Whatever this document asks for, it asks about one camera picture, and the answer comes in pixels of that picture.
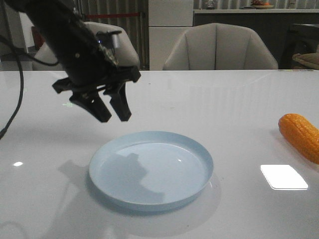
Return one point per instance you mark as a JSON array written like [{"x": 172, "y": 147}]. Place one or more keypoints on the fruit bowl on counter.
[{"x": 260, "y": 4}]

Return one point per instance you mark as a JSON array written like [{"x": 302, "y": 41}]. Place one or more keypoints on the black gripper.
[{"x": 89, "y": 64}]

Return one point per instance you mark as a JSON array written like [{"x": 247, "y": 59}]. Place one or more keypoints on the white cabinet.
[{"x": 167, "y": 20}]

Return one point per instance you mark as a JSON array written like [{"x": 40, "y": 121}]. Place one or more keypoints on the right grey upholstered chair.
[{"x": 218, "y": 46}]

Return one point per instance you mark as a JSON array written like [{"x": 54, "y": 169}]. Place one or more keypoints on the grey upholstered chair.
[
  {"x": 218, "y": 46},
  {"x": 124, "y": 51}
]

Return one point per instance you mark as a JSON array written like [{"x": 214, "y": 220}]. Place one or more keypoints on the left grey upholstered chair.
[{"x": 124, "y": 51}]

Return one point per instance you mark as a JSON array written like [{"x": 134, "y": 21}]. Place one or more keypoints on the dark grey counter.
[{"x": 271, "y": 24}]

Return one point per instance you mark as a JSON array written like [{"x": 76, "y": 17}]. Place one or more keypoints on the red barrier belt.
[{"x": 118, "y": 15}]

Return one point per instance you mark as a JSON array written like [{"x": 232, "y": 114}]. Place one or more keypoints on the dark wooden armchair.
[{"x": 302, "y": 39}]

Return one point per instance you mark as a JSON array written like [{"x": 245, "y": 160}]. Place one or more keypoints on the beige cushion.
[{"x": 310, "y": 60}]

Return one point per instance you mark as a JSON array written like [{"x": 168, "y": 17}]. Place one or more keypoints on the red bin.
[{"x": 37, "y": 38}]

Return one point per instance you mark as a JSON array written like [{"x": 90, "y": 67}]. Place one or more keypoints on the orange toy corn cob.
[{"x": 301, "y": 134}]

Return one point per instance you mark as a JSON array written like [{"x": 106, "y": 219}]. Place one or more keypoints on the light blue round plate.
[{"x": 151, "y": 171}]

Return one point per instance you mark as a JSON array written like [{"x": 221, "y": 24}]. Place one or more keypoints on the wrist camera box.
[{"x": 109, "y": 39}]

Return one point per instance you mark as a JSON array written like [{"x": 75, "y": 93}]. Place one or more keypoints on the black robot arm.
[{"x": 52, "y": 17}]

